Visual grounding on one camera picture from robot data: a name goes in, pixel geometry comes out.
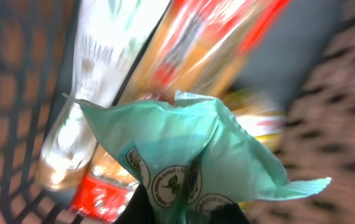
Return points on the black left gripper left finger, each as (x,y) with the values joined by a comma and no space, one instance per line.
(138,210)

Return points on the green tea drink carton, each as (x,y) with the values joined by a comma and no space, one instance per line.
(259,116)

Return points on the grey plastic basket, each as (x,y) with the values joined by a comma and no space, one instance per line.
(308,58)

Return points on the San Remo spaghetti pack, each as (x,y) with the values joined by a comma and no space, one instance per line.
(200,46)

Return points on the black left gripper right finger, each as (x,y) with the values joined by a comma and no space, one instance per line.
(228,214)

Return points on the white bamboo tube bottle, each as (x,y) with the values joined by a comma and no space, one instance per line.
(110,35)

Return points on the teal wet wipes pack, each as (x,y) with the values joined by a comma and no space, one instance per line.
(192,156)

